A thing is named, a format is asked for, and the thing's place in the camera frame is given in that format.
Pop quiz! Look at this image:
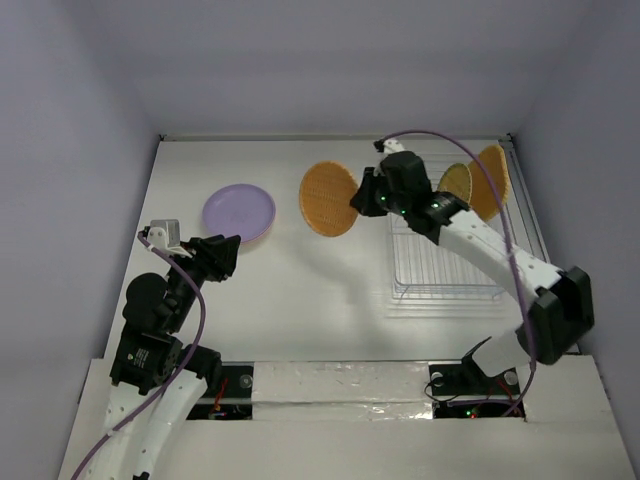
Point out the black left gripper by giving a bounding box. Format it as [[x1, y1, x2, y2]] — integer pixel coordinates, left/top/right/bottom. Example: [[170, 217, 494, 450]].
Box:
[[167, 232, 241, 329]]

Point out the lilac round plate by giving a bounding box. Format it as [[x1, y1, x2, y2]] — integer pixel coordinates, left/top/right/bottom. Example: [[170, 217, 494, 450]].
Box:
[[202, 183, 276, 244]]

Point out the orange woven round plate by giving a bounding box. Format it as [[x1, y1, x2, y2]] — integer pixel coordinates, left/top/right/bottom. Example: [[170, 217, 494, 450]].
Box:
[[299, 161, 358, 237]]

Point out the yellow-green woven round plate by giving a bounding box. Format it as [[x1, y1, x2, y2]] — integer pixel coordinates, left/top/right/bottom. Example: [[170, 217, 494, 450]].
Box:
[[438, 163, 473, 204]]

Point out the orange woven rectangular tray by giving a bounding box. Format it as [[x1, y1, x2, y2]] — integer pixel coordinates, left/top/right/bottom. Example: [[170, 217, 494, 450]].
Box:
[[468, 144, 510, 222]]

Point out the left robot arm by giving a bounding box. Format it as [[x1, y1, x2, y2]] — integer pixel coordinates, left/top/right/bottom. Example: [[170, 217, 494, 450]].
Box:
[[71, 223, 241, 479]]

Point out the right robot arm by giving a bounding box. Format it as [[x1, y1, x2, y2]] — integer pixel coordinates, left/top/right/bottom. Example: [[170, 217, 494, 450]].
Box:
[[350, 151, 594, 392]]

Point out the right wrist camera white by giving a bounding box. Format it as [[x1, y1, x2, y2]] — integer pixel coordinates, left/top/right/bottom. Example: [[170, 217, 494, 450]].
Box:
[[373, 138, 406, 160]]

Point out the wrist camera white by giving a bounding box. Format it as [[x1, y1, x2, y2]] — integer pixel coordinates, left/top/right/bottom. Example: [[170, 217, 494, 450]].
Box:
[[142, 219, 181, 252], [373, 138, 406, 160]]

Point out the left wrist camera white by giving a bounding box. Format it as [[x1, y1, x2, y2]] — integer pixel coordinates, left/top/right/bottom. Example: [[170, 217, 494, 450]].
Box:
[[142, 219, 181, 252]]

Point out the white wire dish rack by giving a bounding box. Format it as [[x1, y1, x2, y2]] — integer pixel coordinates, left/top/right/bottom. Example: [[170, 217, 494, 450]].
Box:
[[389, 153, 507, 303]]

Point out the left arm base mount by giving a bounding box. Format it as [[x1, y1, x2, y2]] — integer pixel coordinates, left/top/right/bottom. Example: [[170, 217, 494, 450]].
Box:
[[187, 362, 254, 421]]

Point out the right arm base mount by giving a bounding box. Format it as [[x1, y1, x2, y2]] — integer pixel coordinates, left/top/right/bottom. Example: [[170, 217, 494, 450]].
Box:
[[424, 363, 526, 420]]

